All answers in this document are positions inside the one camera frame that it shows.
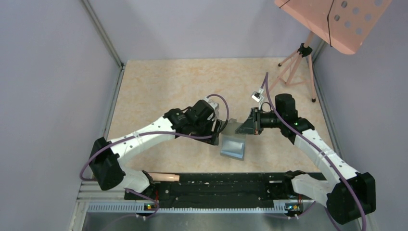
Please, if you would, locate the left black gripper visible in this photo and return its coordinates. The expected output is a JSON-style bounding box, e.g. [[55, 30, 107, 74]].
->
[[190, 116, 222, 145]]

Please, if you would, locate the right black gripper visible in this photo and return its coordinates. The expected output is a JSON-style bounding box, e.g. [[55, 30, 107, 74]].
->
[[236, 107, 284, 135]]

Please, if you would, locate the grey card holder wallet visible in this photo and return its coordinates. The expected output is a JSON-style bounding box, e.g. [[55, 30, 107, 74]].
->
[[220, 118, 247, 161]]

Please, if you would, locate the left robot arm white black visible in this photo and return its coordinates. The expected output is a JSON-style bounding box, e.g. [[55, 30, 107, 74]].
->
[[86, 98, 223, 199]]

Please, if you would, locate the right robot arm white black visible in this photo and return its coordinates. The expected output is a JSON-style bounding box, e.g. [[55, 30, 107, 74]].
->
[[235, 93, 376, 225]]

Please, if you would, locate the pink music stand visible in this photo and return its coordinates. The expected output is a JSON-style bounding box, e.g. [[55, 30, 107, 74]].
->
[[270, 0, 392, 102]]

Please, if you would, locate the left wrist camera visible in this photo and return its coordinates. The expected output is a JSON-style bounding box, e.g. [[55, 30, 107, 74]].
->
[[204, 98, 219, 112]]

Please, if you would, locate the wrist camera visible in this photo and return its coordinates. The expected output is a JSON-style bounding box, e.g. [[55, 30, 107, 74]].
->
[[251, 89, 264, 103], [204, 98, 219, 112]]

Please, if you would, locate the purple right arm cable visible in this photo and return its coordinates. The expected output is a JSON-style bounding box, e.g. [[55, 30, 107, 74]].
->
[[260, 72, 367, 231]]

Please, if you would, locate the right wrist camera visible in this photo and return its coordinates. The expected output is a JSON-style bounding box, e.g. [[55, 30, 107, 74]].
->
[[251, 89, 264, 103]]

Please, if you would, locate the beige cylindrical handle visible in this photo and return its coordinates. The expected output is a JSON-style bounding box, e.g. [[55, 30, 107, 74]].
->
[[149, 173, 180, 182]]

